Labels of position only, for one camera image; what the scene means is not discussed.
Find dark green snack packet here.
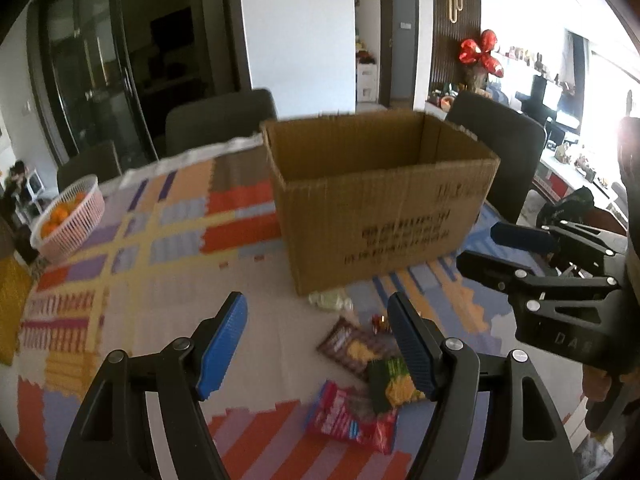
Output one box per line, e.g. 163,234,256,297
366,355,428,413

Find patterned table mat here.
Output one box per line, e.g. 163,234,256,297
0,132,593,480

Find person's right hand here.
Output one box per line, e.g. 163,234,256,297
581,364,623,403

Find dark green cloth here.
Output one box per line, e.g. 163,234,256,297
536,186,596,233

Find brown snack packet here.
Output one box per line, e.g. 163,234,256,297
316,317,401,381

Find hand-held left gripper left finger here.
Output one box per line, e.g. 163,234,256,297
56,291,249,480

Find brown cardboard box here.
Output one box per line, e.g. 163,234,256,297
260,109,502,297

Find white low cabinet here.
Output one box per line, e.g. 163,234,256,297
515,45,631,221

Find grey room door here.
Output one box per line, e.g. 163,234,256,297
378,0,420,110

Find glass sliding door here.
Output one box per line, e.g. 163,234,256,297
25,0,251,171

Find red foil balloons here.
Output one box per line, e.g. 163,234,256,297
458,30,505,79

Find pile of oranges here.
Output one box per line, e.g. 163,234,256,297
39,191,88,238

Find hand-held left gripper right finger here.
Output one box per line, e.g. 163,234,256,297
386,291,572,480

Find yellow woven box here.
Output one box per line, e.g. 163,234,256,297
0,255,37,367

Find white shelf unit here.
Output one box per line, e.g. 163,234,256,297
355,55,380,105

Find white candy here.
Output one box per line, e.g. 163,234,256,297
307,289,353,313

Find pink plastic basket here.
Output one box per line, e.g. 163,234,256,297
30,174,107,263

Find red snack packet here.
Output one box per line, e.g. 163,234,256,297
305,380,399,456

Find dark upholstered chair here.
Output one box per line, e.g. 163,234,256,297
165,88,278,157
56,141,123,192
445,91,547,223

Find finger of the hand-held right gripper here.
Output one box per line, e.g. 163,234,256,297
456,250,551,311
490,219,626,281

